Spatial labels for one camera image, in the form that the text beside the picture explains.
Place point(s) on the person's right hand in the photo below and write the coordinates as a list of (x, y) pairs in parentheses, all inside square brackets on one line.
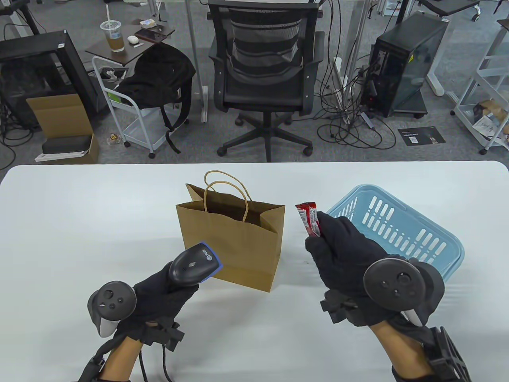
[(338, 258)]

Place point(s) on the person's left hand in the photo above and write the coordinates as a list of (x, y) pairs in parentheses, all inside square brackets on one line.
[(155, 294)]

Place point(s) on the black grey controller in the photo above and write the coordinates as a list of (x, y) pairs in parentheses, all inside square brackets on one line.
[(111, 298), (389, 284)]

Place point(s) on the black barcode scanner blue trim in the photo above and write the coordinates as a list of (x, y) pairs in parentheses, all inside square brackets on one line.
[(195, 262)]

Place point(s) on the red instant coffee powder package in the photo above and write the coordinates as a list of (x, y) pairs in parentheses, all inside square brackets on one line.
[(306, 219)]

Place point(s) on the brown paper bag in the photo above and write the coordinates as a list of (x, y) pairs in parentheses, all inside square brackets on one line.
[(226, 238)]

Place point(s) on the person's left forearm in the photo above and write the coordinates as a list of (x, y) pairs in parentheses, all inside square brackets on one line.
[(119, 358)]

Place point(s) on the light blue plastic basket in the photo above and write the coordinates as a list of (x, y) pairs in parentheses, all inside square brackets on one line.
[(453, 258)]

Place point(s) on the black leaflet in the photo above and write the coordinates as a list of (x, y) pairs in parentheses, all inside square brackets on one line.
[(421, 136)]

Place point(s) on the small yellow wrapper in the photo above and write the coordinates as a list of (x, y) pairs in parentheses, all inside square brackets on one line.
[(114, 139)]

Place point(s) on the white rolling cart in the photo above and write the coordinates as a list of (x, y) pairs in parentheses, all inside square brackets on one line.
[(143, 131)]

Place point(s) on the black mesh office chair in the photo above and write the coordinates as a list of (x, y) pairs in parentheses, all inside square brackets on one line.
[(262, 91)]

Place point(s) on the open cardboard box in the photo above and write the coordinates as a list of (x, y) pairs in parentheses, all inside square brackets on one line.
[(59, 115)]

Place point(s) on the white desk leg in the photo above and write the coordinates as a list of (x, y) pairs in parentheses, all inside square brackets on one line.
[(195, 47), (435, 75), (354, 39)]

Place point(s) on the brown paper packet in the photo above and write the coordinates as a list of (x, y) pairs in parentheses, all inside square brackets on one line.
[(493, 107)]

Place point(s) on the black backpack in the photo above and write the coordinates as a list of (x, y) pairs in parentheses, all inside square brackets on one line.
[(159, 75)]

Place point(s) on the black computer tower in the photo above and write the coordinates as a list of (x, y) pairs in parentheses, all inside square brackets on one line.
[(413, 39)]

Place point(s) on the brown side table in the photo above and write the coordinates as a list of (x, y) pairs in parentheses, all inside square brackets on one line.
[(133, 53)]

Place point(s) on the plastic cup with straw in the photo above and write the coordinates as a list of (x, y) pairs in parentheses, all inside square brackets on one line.
[(115, 39)]

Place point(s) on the small snack packet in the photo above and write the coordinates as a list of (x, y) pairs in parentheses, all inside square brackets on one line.
[(148, 23)]

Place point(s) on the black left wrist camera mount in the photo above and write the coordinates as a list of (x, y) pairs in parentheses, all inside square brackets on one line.
[(91, 372)]

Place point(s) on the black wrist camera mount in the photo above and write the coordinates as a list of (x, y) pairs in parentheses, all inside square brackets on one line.
[(91, 372), (445, 354)]

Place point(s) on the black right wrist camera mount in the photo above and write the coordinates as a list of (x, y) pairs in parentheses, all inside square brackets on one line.
[(445, 354)]

